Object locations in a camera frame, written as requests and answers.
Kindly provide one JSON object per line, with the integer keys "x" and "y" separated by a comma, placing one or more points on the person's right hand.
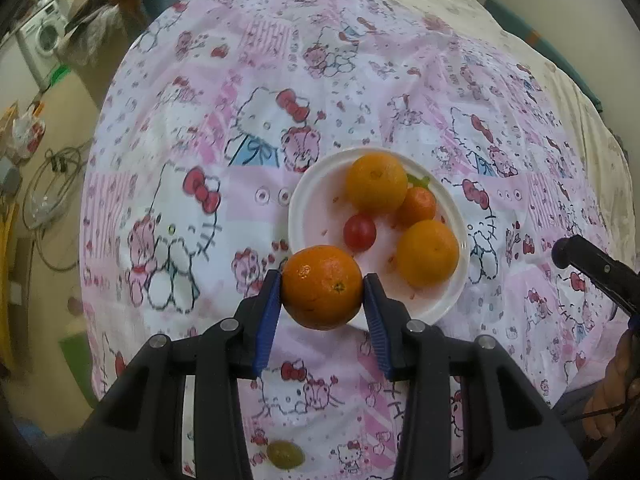
{"x": 617, "y": 395}

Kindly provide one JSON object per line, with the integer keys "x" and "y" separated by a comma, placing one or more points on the medium orange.
{"x": 427, "y": 252}

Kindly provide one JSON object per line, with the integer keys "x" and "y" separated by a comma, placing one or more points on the small tangerine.
{"x": 322, "y": 287}
{"x": 419, "y": 206}

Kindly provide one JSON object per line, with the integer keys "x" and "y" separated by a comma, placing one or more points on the red and white plastic bag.
{"x": 26, "y": 131}

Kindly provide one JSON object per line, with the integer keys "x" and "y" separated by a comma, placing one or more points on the red cherry tomato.
{"x": 359, "y": 231}

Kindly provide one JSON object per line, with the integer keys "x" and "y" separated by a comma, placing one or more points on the pink cartoon printed blanket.
{"x": 200, "y": 110}

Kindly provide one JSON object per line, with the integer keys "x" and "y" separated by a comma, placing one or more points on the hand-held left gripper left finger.
{"x": 267, "y": 320}

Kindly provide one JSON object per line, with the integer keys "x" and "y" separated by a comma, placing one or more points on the pink speckled plate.
{"x": 320, "y": 210}

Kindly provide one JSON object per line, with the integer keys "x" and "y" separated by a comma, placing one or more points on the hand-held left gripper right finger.
{"x": 377, "y": 320}

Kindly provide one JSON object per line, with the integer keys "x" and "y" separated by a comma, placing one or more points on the green cherry tomato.
{"x": 285, "y": 454}

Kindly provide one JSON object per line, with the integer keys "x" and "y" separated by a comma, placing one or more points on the white washing machine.
{"x": 42, "y": 35}

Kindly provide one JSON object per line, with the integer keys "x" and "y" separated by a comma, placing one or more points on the large yellowish orange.
{"x": 376, "y": 182}

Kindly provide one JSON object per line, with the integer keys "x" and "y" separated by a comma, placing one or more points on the teal mat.
{"x": 540, "y": 45}

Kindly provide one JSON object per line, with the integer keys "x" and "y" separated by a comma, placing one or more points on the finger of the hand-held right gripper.
{"x": 595, "y": 265}

